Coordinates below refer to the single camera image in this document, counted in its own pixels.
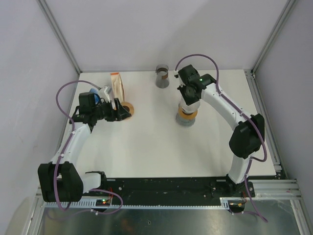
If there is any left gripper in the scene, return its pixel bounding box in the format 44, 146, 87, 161
92, 98, 131, 122

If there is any wooden dripper ring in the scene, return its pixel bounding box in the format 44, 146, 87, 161
121, 101, 135, 116
178, 108, 198, 121

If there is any orange coffee filter pack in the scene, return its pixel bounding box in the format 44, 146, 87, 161
110, 72, 125, 103

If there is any grey glass carafe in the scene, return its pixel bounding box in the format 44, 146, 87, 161
156, 64, 170, 89

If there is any blue plastic dripper cone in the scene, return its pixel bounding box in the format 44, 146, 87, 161
90, 88, 101, 104

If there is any glass coffee server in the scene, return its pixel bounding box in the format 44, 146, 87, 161
175, 113, 196, 127

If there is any white paper coffee filter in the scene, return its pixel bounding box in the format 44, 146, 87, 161
179, 98, 201, 115

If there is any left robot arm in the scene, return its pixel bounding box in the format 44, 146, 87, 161
38, 92, 131, 202

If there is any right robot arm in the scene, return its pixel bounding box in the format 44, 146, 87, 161
174, 65, 265, 196

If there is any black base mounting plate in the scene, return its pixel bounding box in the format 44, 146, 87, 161
80, 175, 255, 207

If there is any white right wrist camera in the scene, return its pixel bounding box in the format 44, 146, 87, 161
173, 70, 179, 78

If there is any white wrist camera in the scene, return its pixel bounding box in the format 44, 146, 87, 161
98, 85, 115, 109
173, 70, 179, 78

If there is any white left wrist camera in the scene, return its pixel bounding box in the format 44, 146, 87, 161
98, 85, 115, 109

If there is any white slotted cable duct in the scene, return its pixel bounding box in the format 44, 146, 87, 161
43, 197, 245, 210

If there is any aluminium frame rail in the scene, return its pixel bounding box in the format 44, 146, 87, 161
40, 176, 298, 202

